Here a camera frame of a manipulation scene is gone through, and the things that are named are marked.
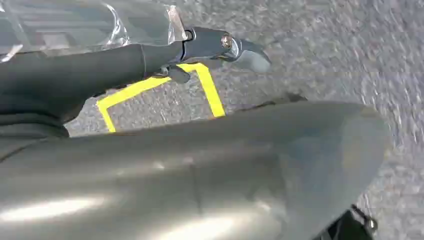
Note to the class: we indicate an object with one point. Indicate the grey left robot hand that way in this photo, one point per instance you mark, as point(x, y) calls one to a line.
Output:
point(198, 172)

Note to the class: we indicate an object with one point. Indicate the yellow floor tape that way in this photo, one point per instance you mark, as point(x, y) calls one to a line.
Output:
point(132, 91)

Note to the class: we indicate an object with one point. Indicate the clear plastic wrap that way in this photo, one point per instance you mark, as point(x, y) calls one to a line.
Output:
point(66, 23)

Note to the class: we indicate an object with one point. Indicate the black robot foot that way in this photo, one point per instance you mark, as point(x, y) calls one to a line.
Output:
point(348, 228)

